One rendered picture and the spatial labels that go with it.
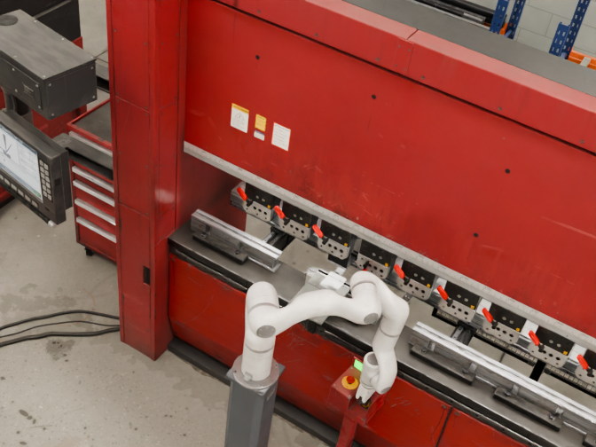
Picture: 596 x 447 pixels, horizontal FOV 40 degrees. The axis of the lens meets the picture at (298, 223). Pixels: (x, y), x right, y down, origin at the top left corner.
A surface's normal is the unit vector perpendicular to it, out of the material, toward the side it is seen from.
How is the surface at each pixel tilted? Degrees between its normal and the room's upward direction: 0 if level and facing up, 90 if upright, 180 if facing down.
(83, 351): 0
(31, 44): 0
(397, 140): 90
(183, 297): 90
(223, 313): 90
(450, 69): 90
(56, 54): 0
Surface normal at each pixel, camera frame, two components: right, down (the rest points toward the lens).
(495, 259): -0.51, 0.52
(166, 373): 0.11, -0.74
